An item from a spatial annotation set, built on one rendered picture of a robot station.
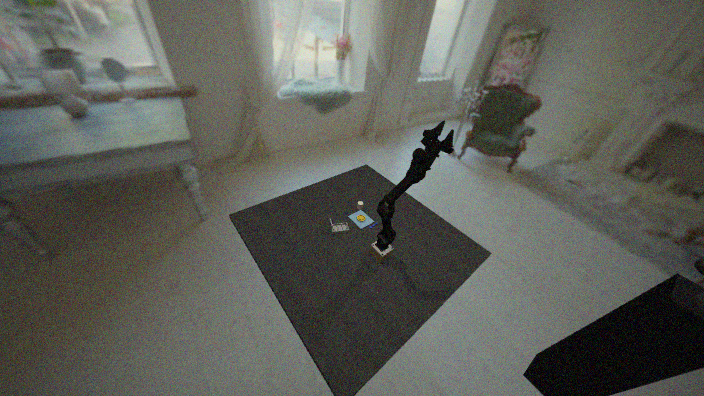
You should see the light blue square mat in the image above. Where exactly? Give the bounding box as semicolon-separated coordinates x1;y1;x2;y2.
348;210;374;229

